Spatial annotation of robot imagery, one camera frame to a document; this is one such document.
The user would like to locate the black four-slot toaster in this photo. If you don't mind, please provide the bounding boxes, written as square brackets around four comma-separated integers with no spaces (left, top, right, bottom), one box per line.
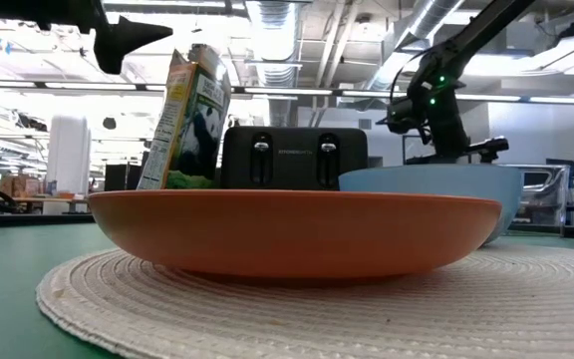
[220,126,369,191]

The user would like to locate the blue bowl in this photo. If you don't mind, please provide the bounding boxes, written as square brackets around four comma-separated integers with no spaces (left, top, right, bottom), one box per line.
[338,164,524,245]

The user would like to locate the white column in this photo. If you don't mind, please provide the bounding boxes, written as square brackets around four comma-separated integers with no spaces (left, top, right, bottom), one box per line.
[42,114,92,215]

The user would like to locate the clear plastic container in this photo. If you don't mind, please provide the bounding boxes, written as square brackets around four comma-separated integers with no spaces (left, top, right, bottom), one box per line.
[508,164,573,228]

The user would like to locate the white round woven placemat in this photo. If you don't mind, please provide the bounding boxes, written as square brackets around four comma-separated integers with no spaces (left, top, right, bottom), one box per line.
[35,242,574,359]

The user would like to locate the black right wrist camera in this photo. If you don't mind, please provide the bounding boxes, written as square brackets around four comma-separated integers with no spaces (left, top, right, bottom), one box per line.
[375,96,421,137]

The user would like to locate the brown cardboard boxes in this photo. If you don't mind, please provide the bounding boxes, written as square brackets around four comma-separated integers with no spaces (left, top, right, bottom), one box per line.
[0,174,43,198]

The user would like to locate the silver ceiling duct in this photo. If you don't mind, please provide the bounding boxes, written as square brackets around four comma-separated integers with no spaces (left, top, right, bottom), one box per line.
[244,0,302,127]

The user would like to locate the panda cereal box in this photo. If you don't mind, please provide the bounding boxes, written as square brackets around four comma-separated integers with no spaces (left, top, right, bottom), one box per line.
[136,43,232,190]

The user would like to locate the orange plate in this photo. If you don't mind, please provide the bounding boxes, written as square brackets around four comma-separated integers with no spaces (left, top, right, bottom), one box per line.
[87,188,503,279]

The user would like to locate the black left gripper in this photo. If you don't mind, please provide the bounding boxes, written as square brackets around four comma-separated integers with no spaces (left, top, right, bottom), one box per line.
[0,0,174,76]

